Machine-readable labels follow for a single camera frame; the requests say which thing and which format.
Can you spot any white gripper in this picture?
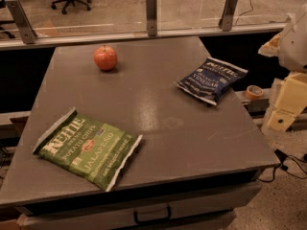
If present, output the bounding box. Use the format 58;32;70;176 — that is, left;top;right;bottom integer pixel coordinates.
258;33;307;131

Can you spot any green jalapeno chip bag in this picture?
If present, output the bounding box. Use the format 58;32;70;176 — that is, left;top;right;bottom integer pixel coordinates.
33;108;142;192

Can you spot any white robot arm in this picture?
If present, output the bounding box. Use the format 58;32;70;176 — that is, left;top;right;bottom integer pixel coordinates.
258;4;307;131

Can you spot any blue vinegar chip bag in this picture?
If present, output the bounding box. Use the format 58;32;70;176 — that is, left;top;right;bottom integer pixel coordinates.
176;57;248;106

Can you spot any red apple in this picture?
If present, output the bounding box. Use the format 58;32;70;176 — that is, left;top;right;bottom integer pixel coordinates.
94;45;117;71

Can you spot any orange tape roll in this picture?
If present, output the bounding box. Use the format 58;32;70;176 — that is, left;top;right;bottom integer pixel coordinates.
246;85;264;101

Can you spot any grey table drawer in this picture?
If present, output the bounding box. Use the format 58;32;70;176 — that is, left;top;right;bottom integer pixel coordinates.
17;181;261;230

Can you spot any metal railing beam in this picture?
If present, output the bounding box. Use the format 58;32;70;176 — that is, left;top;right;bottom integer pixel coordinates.
0;22;287;51

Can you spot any black floor cable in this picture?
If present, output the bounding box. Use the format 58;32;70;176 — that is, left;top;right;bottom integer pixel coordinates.
257;149;307;184

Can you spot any right metal glass bracket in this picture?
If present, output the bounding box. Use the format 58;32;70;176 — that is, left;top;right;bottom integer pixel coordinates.
219;0;238;32

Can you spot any metal glass bracket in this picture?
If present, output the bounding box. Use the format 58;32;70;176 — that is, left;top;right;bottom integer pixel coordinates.
146;0;157;36
219;0;238;32
6;0;37;44

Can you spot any middle metal glass bracket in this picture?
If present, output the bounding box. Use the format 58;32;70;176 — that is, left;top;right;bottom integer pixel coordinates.
146;0;157;36

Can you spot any black drawer handle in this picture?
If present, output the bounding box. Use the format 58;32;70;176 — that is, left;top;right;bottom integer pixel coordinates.
133;206;172;225

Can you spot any left metal glass bracket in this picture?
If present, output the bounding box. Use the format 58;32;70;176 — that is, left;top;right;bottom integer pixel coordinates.
6;0;37;44

